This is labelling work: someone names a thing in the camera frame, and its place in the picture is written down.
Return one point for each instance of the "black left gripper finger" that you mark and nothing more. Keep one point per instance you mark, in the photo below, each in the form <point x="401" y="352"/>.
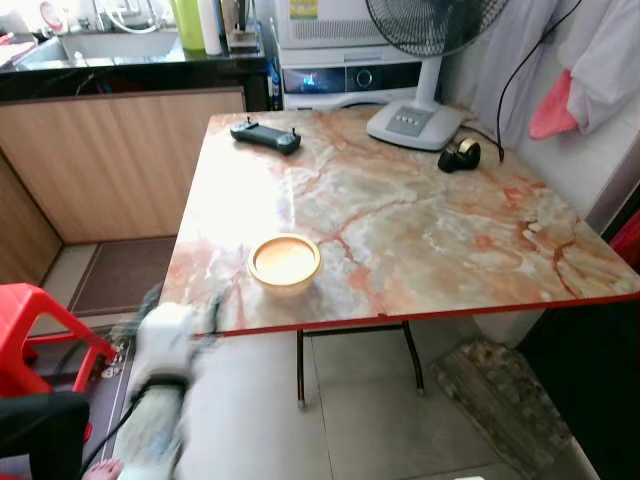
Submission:
<point x="217" y="312"/>
<point x="152" y="303"/>

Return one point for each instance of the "beige round bowl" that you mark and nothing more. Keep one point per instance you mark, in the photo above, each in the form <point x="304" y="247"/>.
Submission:
<point x="285" y="262"/>

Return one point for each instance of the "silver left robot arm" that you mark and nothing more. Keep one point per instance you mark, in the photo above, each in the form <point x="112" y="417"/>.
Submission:
<point x="150" y="430"/>

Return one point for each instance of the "brown doormat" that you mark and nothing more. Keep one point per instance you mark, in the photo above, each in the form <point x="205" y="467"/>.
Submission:
<point x="125" y="275"/>

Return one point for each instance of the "red plastic stool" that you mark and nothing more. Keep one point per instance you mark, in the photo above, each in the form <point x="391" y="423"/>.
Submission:
<point x="30" y="330"/>

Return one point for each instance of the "red cloth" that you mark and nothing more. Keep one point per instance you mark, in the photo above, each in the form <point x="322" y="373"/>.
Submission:
<point x="628" y="240"/>

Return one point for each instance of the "wooden kitchen counter cabinet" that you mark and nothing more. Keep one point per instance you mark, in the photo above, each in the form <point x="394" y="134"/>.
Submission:
<point x="120" y="160"/>

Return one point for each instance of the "person's leg black trousers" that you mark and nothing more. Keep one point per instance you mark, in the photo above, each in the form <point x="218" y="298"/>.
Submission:
<point x="40" y="435"/>

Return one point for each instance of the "person's bare foot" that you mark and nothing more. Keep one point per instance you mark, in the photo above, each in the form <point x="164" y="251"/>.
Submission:
<point x="103" y="470"/>

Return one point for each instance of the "black cabinet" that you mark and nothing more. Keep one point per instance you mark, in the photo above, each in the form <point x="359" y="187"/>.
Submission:
<point x="590" y="390"/>

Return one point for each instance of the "black handheld controller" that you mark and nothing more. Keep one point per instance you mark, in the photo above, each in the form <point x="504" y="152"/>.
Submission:
<point x="265" y="135"/>

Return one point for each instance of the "marble pattern folding table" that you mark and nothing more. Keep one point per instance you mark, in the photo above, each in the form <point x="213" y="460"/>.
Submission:
<point x="420" y="220"/>

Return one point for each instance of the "steel kitchen sink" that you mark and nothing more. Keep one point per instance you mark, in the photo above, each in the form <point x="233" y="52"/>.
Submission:
<point x="110" y="48"/>

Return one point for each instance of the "pink hanging cloth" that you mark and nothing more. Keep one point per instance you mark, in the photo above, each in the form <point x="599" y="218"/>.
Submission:
<point x="552" y="112"/>

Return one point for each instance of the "patterned floor mat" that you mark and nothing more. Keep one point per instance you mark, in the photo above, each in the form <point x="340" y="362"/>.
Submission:
<point x="500" y="405"/>

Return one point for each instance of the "white desk fan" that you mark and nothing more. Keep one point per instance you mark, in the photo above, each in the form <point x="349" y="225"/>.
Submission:
<point x="415" y="120"/>

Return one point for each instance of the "grey hanging garment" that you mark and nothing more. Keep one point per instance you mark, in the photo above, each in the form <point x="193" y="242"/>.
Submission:
<point x="600" y="60"/>

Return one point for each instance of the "green bottle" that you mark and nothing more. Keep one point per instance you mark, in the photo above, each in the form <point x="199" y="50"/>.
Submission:
<point x="188" y="25"/>

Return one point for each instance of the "white bottle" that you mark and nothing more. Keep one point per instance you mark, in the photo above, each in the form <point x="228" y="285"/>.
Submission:
<point x="210" y="28"/>

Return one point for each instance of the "black tape dispenser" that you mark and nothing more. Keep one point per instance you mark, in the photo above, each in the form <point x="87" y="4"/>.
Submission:
<point x="458" y="157"/>

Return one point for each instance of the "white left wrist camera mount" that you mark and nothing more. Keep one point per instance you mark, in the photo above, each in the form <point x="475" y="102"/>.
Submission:
<point x="165" y="340"/>

